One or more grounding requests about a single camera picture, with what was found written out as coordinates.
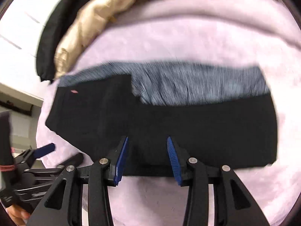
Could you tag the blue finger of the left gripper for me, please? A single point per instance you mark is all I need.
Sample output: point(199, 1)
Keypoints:
point(75, 160)
point(43, 151)

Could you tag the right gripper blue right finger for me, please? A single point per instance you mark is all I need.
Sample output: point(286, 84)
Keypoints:
point(189, 172)

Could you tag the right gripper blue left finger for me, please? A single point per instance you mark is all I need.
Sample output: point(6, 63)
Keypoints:
point(105, 173)

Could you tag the black pants with patterned waistband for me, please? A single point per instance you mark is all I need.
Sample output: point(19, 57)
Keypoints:
point(220, 115)

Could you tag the person's left hand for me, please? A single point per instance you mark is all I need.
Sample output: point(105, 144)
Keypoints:
point(18, 215)

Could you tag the white drawer cabinet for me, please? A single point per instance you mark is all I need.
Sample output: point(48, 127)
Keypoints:
point(21, 28)

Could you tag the black garment at edge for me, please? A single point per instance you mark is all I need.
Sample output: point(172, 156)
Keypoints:
point(57, 25)

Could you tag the lavender embossed blanket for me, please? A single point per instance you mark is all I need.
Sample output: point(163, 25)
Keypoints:
point(232, 33)

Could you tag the beige puffer jacket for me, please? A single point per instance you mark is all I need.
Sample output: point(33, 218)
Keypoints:
point(88, 24)

